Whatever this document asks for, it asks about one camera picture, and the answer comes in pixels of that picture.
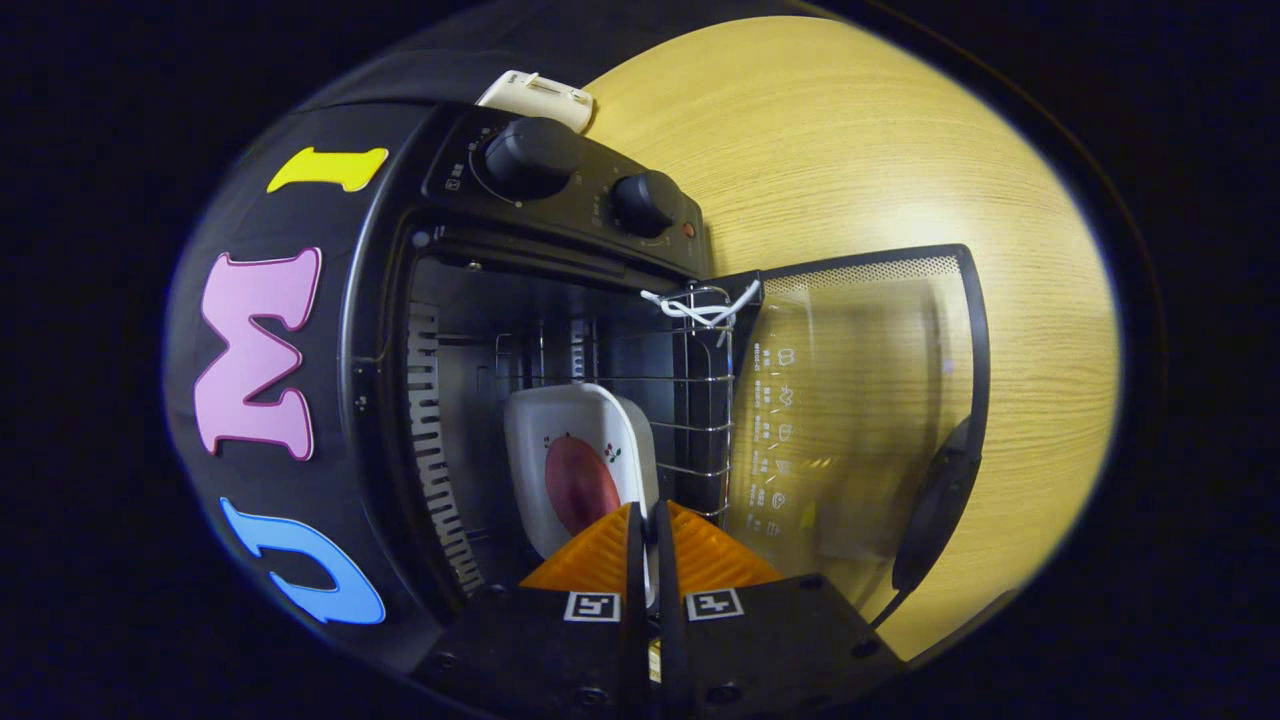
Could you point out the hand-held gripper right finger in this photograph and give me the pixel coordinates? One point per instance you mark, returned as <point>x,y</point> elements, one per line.
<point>666,560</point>

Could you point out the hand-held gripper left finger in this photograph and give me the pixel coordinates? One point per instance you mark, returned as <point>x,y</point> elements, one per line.
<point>637,560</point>

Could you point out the pink round meat slice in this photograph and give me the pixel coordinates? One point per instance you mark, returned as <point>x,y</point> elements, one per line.
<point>580,490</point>

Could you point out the white square plate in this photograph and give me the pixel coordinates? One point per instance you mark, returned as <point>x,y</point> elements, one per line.
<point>560,410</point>

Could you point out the glass toaster oven door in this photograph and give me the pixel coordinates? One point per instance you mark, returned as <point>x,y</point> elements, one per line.
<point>850,400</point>

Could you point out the black toaster oven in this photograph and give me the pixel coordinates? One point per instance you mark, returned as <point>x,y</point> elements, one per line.
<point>560,215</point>

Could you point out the black oven knob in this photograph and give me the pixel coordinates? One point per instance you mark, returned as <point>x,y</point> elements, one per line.
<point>645,203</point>
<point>530,155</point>

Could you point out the cream white toaster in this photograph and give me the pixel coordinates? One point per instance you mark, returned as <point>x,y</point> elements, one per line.
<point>530,98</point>

